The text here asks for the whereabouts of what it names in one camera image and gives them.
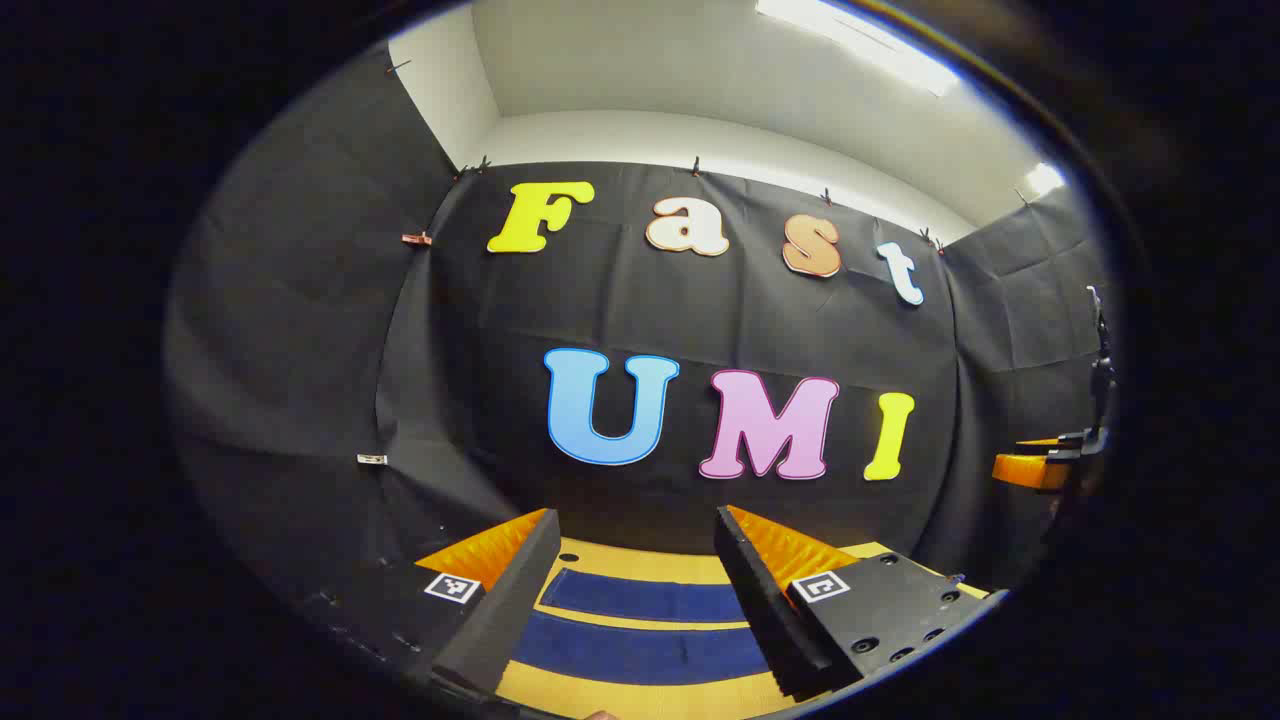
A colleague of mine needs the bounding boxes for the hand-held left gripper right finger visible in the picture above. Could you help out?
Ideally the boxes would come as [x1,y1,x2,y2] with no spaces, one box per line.
[713,505,1009,701]

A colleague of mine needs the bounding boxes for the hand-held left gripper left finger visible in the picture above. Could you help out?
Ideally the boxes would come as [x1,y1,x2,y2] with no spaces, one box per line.
[297,508,564,701]

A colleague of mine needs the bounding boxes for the black backdrop cloth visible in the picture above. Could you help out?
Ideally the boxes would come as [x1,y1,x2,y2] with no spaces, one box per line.
[165,45,1116,601]

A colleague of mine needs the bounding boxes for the long ceiling light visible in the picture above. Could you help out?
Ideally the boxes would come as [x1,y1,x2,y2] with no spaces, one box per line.
[755,0,963,98]

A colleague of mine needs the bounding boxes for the blue jeans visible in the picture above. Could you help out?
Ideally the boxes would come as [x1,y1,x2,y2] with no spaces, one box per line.
[512,567,771,687]

